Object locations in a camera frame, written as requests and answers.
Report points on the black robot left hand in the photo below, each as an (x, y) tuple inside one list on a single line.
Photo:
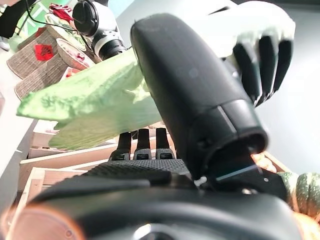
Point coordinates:
[(266, 62)]

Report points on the green napa cabbage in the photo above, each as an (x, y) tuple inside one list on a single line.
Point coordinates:
[(87, 95)]

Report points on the small orange pumpkin green stem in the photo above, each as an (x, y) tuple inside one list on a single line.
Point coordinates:
[(311, 228)]

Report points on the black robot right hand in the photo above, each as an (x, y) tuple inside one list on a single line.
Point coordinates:
[(187, 75)]

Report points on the red paper label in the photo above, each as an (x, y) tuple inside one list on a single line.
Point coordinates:
[(43, 52)]

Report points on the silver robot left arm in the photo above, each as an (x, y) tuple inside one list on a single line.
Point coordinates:
[(105, 37)]

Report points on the grey woven basket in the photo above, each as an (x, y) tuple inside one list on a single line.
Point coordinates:
[(25, 61), (42, 80)]

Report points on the wooden slatted crate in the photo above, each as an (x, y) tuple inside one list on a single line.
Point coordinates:
[(62, 160)]

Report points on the round woven tray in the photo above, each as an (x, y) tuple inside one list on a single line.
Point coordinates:
[(70, 55), (58, 25)]

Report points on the green striped pumpkin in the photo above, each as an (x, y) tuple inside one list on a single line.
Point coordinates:
[(305, 192)]

